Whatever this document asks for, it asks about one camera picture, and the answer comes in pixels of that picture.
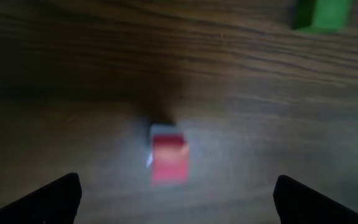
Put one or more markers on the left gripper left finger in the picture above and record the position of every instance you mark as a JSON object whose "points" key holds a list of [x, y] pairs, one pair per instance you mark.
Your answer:
{"points": [[42, 202]]}

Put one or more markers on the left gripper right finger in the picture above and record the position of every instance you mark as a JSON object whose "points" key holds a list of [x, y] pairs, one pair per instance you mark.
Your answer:
{"points": [[309, 205]]}

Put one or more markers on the red cube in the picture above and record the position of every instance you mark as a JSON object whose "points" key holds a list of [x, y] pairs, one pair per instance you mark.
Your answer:
{"points": [[170, 158]]}

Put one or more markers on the green cube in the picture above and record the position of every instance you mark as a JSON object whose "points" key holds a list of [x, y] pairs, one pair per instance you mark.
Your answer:
{"points": [[325, 14]]}

